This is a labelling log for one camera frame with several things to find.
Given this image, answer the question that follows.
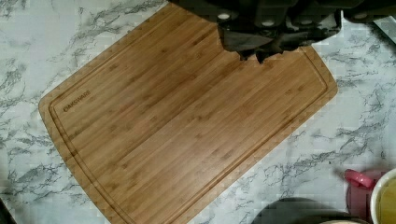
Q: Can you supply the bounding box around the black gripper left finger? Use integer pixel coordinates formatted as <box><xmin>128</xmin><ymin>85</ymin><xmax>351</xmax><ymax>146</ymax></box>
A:
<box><xmin>218</xmin><ymin>25</ymin><xmax>275</xmax><ymax>61</ymax></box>

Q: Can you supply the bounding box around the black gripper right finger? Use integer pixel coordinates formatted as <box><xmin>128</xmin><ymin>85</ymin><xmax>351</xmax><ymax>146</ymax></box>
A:
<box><xmin>256</xmin><ymin>18</ymin><xmax>342</xmax><ymax>63</ymax></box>

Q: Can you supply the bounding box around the bamboo cutting board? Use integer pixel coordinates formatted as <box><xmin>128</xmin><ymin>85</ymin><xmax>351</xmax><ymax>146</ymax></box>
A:
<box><xmin>39</xmin><ymin>4</ymin><xmax>337</xmax><ymax>224</ymax></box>

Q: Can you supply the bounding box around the pink mug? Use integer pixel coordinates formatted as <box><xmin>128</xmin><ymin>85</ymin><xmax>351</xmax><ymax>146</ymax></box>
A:
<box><xmin>344</xmin><ymin>169</ymin><xmax>387</xmax><ymax>222</ymax></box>

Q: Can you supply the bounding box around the dark pot with wooden lid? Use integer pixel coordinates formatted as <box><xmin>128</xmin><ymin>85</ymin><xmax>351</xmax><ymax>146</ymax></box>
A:
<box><xmin>251</xmin><ymin>197</ymin><xmax>369</xmax><ymax>224</ymax></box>

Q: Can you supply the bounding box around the yellow cup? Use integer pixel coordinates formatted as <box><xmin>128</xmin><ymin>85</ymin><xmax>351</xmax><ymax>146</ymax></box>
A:
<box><xmin>370</xmin><ymin>169</ymin><xmax>396</xmax><ymax>224</ymax></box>

